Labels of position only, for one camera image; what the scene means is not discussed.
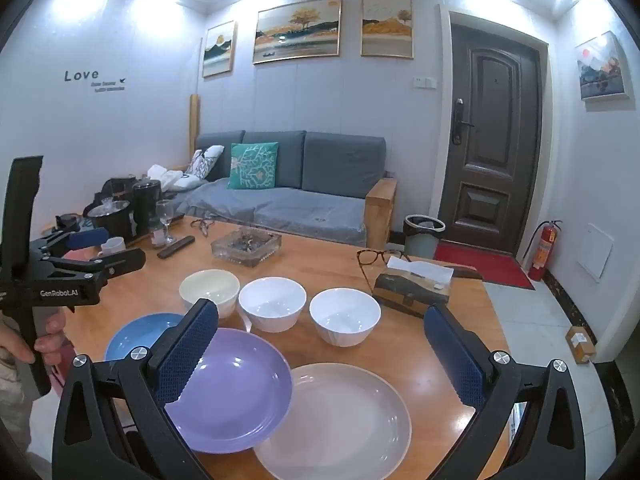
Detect cardboard box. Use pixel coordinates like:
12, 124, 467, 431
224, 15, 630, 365
565, 326, 598, 365

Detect person's left hand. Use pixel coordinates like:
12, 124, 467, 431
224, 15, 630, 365
0, 306, 67, 367

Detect black remote control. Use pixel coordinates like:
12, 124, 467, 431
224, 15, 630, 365
156, 235, 196, 260

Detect grey sofa with wooden frame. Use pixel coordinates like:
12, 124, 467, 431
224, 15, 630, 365
167, 130, 398, 250

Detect teal patterned pillow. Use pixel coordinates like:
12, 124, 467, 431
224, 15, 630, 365
228, 142, 280, 191

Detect white bowl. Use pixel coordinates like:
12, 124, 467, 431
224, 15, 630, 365
238, 277, 307, 333
309, 287, 382, 347

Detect black cylindrical canister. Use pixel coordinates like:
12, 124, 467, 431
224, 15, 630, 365
131, 179, 163, 236

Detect red door mat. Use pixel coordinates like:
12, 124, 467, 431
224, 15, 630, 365
432, 241, 536, 291

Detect white-framed mountain painting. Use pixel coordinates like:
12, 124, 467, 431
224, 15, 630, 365
574, 30, 629, 103

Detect orange hills painting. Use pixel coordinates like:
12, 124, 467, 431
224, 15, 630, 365
360, 0, 414, 60

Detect door handle lock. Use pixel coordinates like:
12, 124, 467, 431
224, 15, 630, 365
452, 98, 475, 146

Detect white wall panel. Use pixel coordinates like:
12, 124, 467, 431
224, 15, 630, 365
577, 223, 614, 281

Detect pale pink plate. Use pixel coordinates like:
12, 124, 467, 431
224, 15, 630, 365
252, 362, 412, 480

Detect person's beige clothing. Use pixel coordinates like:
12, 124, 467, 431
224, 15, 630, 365
0, 355, 53, 471

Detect black kettle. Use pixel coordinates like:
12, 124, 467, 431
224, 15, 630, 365
102, 176, 138, 202

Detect wooden board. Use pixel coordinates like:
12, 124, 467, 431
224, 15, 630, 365
188, 94, 201, 161

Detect white patterned pillow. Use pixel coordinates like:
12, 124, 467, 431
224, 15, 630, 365
185, 145, 225, 181

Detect small landscape painting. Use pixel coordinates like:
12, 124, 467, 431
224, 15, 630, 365
202, 20, 237, 79

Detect white clothing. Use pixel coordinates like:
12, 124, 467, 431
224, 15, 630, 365
146, 164, 201, 193

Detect wine glass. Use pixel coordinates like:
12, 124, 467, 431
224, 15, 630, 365
155, 199, 178, 244

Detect glass ashtray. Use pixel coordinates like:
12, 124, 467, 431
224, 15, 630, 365
210, 226, 282, 266

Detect tortoiseshell eyeglasses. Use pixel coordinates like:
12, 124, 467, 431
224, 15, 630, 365
356, 248, 412, 296

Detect cream bowl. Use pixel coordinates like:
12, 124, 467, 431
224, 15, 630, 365
179, 269, 241, 320

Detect trash bin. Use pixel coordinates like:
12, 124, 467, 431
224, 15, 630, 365
403, 214, 446, 258

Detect large landscape painting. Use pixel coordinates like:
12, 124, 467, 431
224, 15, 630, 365
252, 0, 343, 65

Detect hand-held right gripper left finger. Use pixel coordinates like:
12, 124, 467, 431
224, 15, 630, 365
52, 298, 221, 480

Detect white cup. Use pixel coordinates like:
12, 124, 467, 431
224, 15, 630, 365
97, 236, 127, 258

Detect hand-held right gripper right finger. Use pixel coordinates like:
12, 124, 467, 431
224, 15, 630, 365
423, 303, 588, 480

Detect purple plate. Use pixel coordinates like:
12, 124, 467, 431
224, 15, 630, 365
162, 327, 293, 454

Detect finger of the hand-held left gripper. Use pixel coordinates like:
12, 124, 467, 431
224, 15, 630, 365
49, 247, 147, 291
31, 226, 110, 261

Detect brown tissue box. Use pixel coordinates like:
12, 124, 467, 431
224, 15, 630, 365
372, 255, 455, 320

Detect dark brown door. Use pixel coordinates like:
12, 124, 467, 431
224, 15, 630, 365
438, 10, 545, 257

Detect black pot with glass lid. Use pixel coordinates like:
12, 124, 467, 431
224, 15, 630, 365
82, 199, 133, 241

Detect black wall lettering sticker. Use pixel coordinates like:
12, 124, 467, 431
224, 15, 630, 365
64, 69, 128, 93

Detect red fire extinguisher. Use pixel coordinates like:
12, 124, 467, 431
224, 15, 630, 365
527, 220, 563, 282

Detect blue plate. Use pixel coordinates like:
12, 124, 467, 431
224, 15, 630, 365
105, 313, 187, 362

